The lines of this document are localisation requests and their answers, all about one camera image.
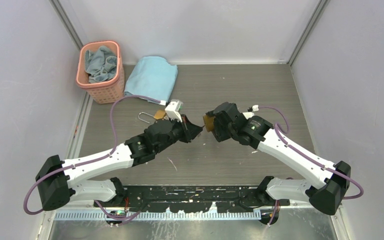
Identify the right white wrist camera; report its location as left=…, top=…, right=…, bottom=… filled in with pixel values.
left=242, top=104, right=259, bottom=119

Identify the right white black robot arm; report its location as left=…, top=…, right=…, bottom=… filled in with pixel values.
left=203, top=102, right=351, bottom=216

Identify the aluminium rail frame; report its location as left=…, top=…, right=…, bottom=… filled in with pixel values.
left=37, top=185, right=348, bottom=240

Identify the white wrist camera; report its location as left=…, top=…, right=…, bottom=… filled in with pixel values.
left=242, top=104, right=259, bottom=119
left=164, top=99, right=183, bottom=123

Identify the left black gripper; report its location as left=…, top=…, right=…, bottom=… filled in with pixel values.
left=155, top=113, right=203, bottom=154

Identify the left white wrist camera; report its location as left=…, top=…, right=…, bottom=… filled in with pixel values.
left=164, top=99, right=183, bottom=123

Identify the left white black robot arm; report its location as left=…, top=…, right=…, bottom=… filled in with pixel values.
left=35, top=114, right=203, bottom=211

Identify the brass padlock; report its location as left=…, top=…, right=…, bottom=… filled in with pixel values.
left=137, top=109, right=166, bottom=124
left=202, top=115, right=215, bottom=132

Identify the pink plastic laundry basket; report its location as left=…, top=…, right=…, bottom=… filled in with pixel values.
left=75, top=40, right=125, bottom=104

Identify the light blue folded towel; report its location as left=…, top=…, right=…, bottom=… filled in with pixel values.
left=124, top=56, right=178, bottom=103

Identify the grey-blue cloth in basket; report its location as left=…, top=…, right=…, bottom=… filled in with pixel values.
left=84, top=45, right=118, bottom=84

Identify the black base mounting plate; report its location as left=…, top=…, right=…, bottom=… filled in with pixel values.
left=92, top=185, right=275, bottom=214

